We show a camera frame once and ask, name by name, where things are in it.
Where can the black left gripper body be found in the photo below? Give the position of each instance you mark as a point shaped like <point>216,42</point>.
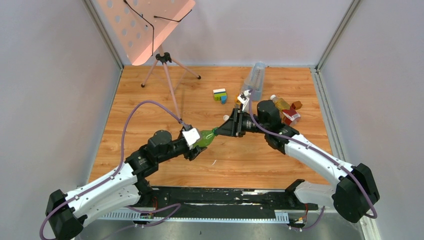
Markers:
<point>192,152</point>

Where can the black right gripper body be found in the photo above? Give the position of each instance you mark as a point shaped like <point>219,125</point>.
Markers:
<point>246,123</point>

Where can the green plastic bottle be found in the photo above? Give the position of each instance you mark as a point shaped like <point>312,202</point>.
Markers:
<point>206,138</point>

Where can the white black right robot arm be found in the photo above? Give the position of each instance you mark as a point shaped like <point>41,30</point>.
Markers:
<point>351,189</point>

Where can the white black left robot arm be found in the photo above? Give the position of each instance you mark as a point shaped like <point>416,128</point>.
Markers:
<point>68,213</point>

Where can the clear blue detergent bottle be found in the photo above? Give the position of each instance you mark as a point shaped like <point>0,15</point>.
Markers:
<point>255,81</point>

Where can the red yellow tea bottle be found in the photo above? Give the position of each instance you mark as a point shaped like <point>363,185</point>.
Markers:
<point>288,114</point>

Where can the coloured toy brick stack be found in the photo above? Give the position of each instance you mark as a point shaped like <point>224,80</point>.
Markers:
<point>220,95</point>

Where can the brown small block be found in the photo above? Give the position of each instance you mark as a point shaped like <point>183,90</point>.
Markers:
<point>296,105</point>

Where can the pink music stand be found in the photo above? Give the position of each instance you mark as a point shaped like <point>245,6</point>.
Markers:
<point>140,28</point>

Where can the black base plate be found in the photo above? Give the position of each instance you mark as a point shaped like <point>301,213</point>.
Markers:
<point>222,203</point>

